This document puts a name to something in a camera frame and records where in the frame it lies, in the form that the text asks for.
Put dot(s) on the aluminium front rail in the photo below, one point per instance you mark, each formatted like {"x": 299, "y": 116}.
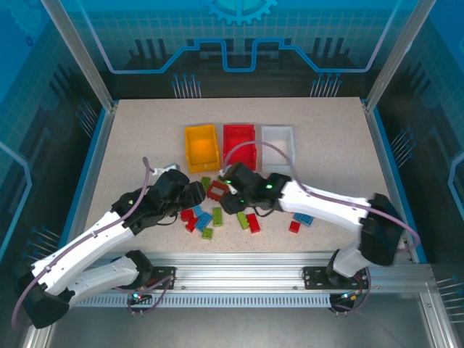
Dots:
{"x": 235, "y": 268}

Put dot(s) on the small red lego brick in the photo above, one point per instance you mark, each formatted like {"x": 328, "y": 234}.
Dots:
{"x": 294, "y": 226}

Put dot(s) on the long red lego brick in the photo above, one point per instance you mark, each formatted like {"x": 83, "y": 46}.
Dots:
{"x": 253, "y": 223}

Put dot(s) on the long green lego brick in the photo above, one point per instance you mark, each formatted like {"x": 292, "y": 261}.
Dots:
{"x": 242, "y": 220}
{"x": 217, "y": 216}

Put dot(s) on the small blue lego brick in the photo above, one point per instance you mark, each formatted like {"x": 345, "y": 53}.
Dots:
{"x": 198, "y": 210}

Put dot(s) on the small lit controller board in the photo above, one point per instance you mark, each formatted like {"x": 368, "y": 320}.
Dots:
{"x": 348, "y": 297}
{"x": 137, "y": 297}

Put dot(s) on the white plastic bin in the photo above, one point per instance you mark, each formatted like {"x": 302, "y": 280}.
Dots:
{"x": 277, "y": 152}

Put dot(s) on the long blue lego brick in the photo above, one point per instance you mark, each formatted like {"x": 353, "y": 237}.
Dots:
{"x": 303, "y": 218}
{"x": 203, "y": 221}

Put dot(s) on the aluminium frame post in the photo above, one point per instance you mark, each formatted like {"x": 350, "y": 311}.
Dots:
{"x": 83, "y": 61}
{"x": 395, "y": 61}

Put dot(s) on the yellow plastic bin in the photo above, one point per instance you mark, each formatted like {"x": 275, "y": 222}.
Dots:
{"x": 201, "y": 145}

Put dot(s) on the aluminium side rail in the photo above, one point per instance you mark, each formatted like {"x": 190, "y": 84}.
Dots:
{"x": 105, "y": 130}
{"x": 380, "y": 145}

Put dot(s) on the red lego window frame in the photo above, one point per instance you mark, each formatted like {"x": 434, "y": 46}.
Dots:
{"x": 211, "y": 190}

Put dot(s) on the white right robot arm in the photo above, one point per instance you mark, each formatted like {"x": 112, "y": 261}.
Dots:
{"x": 326, "y": 206}

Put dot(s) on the red plastic bin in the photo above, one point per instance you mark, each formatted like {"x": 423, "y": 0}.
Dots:
{"x": 239, "y": 137}

